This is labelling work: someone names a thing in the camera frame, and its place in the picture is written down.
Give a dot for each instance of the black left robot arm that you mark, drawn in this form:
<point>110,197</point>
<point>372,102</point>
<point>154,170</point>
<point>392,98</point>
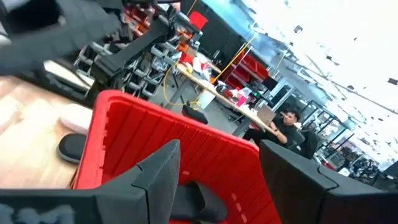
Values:
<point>136,46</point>

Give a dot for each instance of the black monitor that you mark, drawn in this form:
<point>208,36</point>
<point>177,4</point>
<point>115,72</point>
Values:
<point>270,83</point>

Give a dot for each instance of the grey storage drawer rack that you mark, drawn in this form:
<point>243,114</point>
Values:
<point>146,77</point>

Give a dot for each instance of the red plastic bin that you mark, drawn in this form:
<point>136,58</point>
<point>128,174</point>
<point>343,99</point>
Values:
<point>130,137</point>

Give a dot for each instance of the long wooden workbench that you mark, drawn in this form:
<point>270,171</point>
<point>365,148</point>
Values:
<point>214,88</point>

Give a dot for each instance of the red box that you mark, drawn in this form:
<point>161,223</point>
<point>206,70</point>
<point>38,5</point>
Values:
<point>198,19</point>

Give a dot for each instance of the brown cardboard box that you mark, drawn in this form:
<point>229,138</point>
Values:
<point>265,114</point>

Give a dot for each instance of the pink slide sandal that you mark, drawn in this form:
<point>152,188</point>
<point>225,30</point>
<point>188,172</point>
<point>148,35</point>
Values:
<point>76,119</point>

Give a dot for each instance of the black stool seat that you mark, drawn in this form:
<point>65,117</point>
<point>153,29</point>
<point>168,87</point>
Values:
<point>194,113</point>

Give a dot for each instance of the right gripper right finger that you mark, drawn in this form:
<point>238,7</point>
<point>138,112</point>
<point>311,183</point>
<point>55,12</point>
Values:
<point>298,193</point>

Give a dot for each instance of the person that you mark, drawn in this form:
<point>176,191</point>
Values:
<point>287,132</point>

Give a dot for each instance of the black office chair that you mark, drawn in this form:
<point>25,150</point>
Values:
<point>309,143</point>

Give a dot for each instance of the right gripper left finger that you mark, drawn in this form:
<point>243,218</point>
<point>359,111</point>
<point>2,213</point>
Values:
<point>155,193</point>

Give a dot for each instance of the red storage bin rack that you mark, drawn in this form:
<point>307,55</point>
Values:
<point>248,67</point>

